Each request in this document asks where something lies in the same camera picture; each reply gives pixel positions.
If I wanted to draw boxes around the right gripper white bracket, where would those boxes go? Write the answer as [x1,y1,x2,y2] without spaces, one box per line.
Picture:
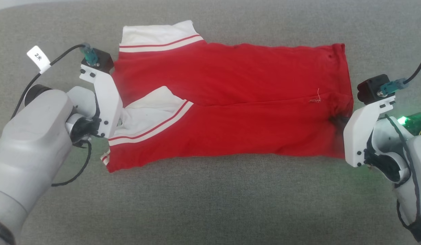
[343,95,397,168]

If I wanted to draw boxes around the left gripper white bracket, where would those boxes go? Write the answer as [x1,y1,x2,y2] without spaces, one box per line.
[65,65,123,143]

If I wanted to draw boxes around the red and white sports shorts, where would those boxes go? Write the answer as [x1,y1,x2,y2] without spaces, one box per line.
[101,20,354,173]

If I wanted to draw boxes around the grey fabric sofa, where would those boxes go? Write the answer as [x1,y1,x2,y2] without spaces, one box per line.
[0,0,421,245]

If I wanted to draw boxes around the left camera cable teal plug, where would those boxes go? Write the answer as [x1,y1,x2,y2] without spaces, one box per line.
[12,43,99,119]

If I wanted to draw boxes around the camera cable teal plug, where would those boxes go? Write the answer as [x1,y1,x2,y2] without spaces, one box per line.
[12,43,99,119]
[380,51,421,98]

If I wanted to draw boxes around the right camera cable teal plug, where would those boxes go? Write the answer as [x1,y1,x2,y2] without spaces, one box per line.
[380,51,421,98]

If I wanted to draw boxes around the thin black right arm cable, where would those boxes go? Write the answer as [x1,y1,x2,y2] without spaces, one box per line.
[384,114,421,243]

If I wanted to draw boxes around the white cable label tag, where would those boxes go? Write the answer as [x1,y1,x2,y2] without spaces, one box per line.
[27,45,52,75]

